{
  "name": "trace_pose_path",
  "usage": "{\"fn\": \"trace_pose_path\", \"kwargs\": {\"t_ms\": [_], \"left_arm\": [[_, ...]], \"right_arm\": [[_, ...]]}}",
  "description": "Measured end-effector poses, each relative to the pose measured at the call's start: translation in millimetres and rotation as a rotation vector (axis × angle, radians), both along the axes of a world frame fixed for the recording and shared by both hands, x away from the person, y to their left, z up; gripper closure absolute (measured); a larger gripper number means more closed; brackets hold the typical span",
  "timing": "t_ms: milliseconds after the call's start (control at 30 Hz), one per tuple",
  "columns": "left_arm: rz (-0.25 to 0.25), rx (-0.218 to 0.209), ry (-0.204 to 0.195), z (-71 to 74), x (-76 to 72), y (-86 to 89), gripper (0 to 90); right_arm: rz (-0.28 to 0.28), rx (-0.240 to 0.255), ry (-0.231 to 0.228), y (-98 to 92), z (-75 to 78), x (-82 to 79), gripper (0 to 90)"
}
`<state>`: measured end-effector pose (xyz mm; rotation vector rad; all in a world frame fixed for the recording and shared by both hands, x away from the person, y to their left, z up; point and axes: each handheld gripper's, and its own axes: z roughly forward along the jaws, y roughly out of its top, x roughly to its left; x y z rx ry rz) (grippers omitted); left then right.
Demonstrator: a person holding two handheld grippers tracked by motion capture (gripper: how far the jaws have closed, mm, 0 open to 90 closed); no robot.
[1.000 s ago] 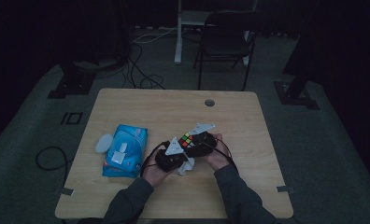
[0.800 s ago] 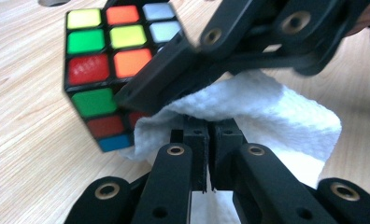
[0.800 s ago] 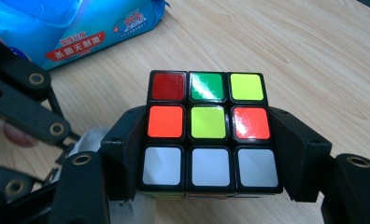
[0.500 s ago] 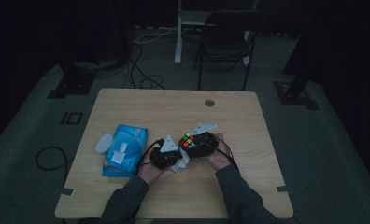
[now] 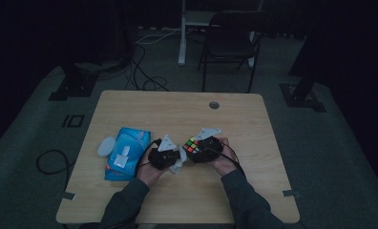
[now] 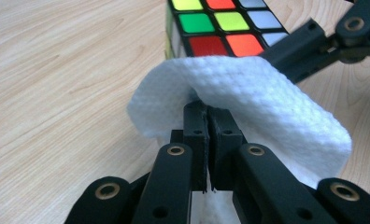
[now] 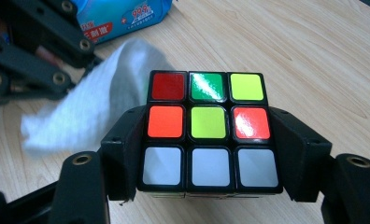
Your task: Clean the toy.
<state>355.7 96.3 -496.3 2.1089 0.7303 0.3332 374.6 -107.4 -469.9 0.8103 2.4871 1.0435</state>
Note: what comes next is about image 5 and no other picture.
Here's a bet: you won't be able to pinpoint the white wet wipe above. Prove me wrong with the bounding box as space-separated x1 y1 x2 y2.
169 146 189 175

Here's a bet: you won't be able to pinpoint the black stand with square base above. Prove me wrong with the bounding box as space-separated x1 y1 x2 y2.
279 0 327 114
48 61 99 102

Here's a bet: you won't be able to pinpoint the black folding chair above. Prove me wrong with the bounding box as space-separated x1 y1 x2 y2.
197 10 273 94

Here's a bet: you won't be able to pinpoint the white floor cable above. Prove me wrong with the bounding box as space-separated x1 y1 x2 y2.
135 27 182 46

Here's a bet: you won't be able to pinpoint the left hand-held gripper black cable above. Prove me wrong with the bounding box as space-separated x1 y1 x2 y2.
135 137 163 176

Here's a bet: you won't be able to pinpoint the colourful puzzle cube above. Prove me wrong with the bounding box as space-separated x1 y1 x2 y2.
182 136 200 155

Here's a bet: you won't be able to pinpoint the black tangled floor cables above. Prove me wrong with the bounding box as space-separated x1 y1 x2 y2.
124 41 170 93

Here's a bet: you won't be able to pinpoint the white oval lid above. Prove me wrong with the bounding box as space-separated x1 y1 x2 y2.
96 136 116 157

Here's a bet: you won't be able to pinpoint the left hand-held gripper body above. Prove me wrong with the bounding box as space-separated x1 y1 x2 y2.
148 134 180 171

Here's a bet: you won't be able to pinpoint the person's left hand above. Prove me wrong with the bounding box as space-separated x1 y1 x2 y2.
136 151 166 188

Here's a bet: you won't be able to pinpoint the black looped floor cable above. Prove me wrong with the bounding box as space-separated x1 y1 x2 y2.
35 149 72 189

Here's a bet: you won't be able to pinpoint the right hand-held gripper black cable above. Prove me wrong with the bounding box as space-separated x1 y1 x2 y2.
205 142 247 177

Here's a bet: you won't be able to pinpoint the hand-held gripper black cable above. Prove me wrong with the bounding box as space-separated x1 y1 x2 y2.
205 142 247 177
135 137 163 176

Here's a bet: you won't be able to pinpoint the blue wet wipes pack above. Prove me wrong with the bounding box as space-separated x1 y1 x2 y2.
104 127 153 182

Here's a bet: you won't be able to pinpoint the person's right hand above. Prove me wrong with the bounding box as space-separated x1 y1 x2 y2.
205 136 242 177

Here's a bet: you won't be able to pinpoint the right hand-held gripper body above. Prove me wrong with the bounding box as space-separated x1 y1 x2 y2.
192 127 225 164

